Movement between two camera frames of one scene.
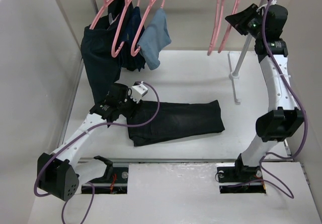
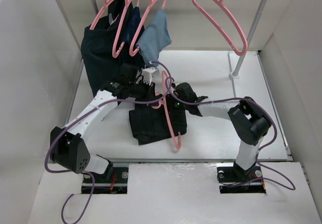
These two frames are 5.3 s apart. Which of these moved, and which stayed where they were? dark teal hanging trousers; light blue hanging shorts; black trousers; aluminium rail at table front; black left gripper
Moved: black trousers; black left gripper
Stayed: dark teal hanging trousers; light blue hanging shorts; aluminium rail at table front
